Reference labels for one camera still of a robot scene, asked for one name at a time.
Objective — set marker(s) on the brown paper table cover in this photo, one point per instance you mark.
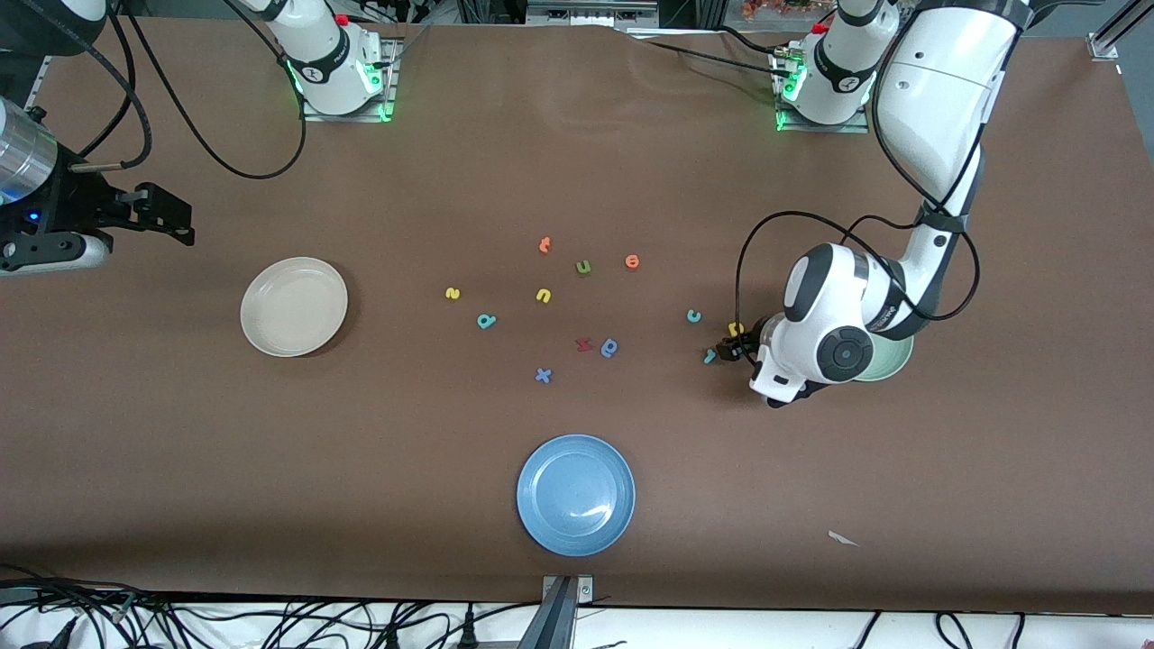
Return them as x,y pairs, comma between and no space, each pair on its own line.
721,469

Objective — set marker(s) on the blue foam letter a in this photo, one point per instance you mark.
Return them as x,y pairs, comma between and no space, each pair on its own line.
604,350

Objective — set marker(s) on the beige brown plate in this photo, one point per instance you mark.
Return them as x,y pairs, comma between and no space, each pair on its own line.
294,306

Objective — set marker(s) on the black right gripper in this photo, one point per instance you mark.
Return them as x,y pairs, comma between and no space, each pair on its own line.
70,205

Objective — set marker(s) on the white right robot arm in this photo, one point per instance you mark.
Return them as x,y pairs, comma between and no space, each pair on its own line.
325,63

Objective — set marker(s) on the aluminium profile bracket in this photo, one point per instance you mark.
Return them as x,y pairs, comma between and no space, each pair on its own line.
566,590

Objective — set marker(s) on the green plate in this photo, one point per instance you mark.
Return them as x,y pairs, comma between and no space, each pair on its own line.
892,362

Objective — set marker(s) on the teal foam letter d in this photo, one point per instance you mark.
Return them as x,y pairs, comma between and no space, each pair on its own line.
480,322

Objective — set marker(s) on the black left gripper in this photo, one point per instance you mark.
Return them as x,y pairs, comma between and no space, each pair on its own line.
747,345

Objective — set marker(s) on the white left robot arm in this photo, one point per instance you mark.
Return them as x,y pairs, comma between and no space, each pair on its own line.
938,81

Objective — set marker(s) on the blue plate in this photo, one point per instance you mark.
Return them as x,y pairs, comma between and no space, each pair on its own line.
575,495

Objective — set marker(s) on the aluminium corner profile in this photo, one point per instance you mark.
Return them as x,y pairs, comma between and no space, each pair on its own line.
38,81
1104,43

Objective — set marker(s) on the metal rack frame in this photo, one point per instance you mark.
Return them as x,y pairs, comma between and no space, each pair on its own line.
586,13

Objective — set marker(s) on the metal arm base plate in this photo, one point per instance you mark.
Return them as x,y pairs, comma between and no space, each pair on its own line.
347,117
825,129

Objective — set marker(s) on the white paper scrap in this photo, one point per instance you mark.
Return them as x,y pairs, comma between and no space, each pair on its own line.
842,538

